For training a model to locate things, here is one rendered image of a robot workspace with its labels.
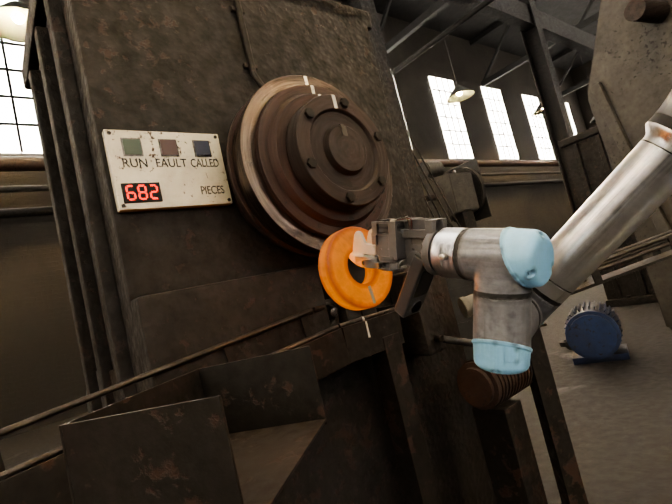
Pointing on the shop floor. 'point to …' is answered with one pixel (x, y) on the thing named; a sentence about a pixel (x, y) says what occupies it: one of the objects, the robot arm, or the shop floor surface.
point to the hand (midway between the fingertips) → (354, 258)
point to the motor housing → (503, 433)
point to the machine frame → (223, 224)
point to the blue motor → (595, 334)
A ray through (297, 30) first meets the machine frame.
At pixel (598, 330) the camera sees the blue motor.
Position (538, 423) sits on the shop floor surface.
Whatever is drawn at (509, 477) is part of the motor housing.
